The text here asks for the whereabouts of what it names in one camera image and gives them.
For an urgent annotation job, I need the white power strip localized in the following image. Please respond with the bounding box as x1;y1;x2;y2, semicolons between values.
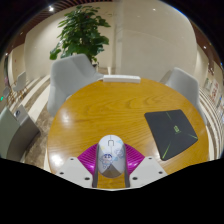
102;74;142;84

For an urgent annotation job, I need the small grey chair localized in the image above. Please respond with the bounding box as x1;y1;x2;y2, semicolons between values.
13;70;28;98

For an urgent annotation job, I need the grey shell chair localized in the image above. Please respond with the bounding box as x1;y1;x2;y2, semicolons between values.
46;53;104;118
159;67;207;124

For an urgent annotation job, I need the green potted plant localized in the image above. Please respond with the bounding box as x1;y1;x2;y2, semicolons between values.
49;4;112;64

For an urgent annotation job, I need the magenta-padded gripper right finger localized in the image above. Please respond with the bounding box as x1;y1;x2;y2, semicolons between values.
123;143;169;189

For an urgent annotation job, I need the red white wall poster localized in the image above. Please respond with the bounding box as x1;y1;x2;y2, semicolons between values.
209;79;220;103

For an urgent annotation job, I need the black green-lined mouse pad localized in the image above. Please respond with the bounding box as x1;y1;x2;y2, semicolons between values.
143;109;199;162

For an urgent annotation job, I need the white printed computer mouse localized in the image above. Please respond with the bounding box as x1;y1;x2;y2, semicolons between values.
96;134;127;179

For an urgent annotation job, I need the grey waste bin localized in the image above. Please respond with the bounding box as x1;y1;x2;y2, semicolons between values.
0;104;42;163

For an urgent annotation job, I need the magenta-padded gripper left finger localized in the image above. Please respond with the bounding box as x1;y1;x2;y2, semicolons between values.
54;143;101;189

